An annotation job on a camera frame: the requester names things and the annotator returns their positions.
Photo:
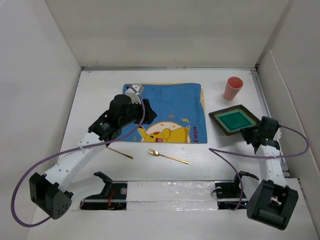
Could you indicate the gold spoon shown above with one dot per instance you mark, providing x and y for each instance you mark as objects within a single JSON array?
[{"x": 121, "y": 153}]

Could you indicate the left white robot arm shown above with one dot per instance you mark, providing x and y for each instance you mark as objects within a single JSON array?
[{"x": 53, "y": 191}]

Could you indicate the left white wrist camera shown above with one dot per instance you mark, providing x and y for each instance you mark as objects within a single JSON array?
[{"x": 134, "y": 91}]

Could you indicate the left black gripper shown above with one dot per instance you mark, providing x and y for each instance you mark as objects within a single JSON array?
[{"x": 149, "y": 114}]

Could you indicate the pink plastic cup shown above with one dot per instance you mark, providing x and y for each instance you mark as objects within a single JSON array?
[{"x": 233, "y": 86}]

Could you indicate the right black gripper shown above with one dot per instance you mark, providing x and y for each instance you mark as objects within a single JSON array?
[{"x": 245, "y": 133}]

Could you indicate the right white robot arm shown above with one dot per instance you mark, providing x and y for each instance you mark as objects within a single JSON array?
[{"x": 272, "y": 201}]

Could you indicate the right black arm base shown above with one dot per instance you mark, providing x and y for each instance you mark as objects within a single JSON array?
[{"x": 227, "y": 193}]

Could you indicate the green square ceramic plate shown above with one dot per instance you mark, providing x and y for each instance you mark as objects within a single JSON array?
[{"x": 232, "y": 119}]

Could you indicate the blue yellow Pikachu cloth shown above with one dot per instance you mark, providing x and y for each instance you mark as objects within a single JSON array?
[{"x": 180, "y": 115}]

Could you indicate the gold fork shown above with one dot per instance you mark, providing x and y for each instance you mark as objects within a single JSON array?
[{"x": 157, "y": 154}]

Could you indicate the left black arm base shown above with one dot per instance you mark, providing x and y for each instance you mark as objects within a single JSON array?
[{"x": 113, "y": 196}]

